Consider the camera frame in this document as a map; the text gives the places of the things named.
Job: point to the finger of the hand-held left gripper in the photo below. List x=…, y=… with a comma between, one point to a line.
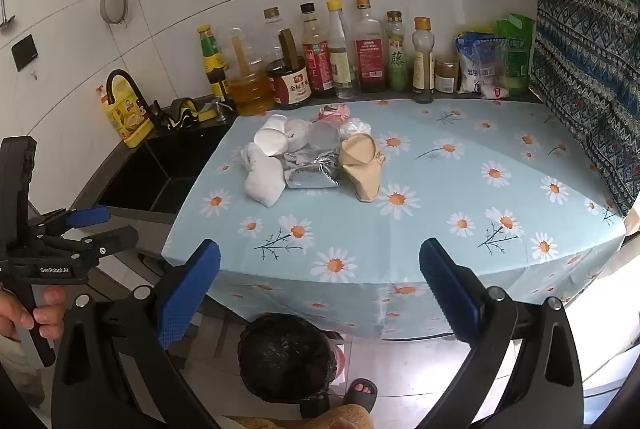
x=87, y=215
x=117, y=239

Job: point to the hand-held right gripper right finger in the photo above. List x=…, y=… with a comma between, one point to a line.
x=450, y=296

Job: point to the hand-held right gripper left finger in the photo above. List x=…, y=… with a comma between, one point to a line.
x=187, y=299

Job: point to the bin with black liner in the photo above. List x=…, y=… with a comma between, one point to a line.
x=285, y=359

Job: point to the silver foil bag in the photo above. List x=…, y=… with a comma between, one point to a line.
x=310, y=171

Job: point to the clear plastic bag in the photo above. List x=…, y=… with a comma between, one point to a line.
x=354, y=128

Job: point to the person's left forearm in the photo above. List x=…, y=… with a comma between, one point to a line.
x=17, y=369

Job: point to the person's left hand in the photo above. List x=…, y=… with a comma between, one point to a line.
x=50, y=306

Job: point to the black sink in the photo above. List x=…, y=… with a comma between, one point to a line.
x=150, y=169

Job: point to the daisy print blue tablecloth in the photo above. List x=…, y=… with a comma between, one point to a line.
x=425, y=209

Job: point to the yellow dish soap bottle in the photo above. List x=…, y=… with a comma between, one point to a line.
x=127, y=116

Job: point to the dark slide sandal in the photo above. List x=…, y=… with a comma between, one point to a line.
x=361, y=393

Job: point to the black faucet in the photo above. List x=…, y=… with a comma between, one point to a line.
x=125, y=80

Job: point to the yellow black sponge cloth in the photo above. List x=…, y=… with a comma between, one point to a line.
x=187, y=111

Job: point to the white paper cup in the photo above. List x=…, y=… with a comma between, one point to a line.
x=270, y=136

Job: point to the hanging metal utensil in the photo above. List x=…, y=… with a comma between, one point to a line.
x=6, y=16

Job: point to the clear cooking oil jug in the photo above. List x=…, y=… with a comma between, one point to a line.
x=247, y=91

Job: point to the green bottle yellow cap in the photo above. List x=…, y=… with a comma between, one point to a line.
x=210, y=59

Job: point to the clear plastic cup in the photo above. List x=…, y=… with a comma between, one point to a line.
x=324, y=136

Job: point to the small pink white packet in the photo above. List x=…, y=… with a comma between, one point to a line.
x=495, y=90

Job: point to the pink white wrapper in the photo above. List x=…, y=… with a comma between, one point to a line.
x=334, y=112

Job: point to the small glass jar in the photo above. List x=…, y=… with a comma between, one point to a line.
x=446, y=76

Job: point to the clear bottle orange cap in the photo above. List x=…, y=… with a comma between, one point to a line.
x=423, y=69

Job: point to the dark sauce jar red label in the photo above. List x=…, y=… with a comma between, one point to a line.
x=289, y=84

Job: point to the green sauce bottle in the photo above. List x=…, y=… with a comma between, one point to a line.
x=397, y=64

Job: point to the white blue bag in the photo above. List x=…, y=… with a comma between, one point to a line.
x=472, y=59

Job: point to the green pouch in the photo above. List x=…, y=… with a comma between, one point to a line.
x=517, y=54

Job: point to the tall bottle red label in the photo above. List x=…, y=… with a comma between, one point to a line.
x=369, y=54

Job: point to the clear bottle gold cap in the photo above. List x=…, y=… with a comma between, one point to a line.
x=271, y=34

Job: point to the clear bottle yellow cap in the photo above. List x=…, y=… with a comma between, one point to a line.
x=340, y=59

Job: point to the brown bottle red label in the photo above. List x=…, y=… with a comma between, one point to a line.
x=316, y=59

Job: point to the patterned blue curtain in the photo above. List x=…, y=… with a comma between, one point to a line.
x=580, y=59

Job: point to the black wall switch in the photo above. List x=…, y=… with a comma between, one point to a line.
x=24, y=51

